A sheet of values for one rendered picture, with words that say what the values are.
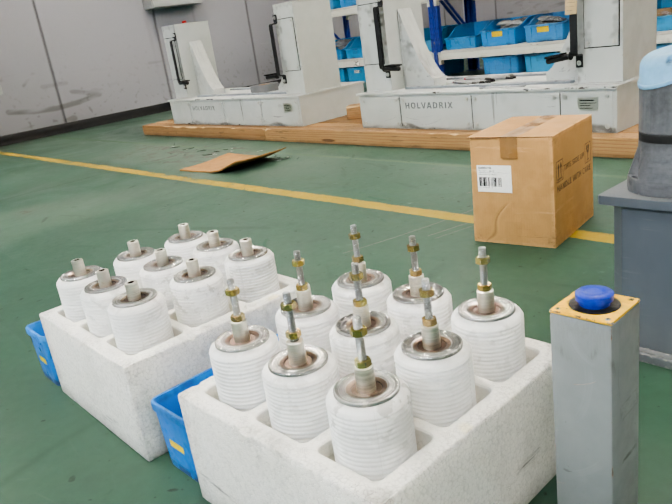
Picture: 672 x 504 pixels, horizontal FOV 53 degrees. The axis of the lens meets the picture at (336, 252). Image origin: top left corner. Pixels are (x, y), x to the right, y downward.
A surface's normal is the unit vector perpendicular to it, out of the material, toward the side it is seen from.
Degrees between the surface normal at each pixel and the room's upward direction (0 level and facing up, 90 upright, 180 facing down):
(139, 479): 0
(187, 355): 90
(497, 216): 89
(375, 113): 90
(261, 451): 90
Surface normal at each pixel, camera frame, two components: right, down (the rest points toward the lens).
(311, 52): 0.67, 0.15
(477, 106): -0.73, 0.32
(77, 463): -0.14, -0.94
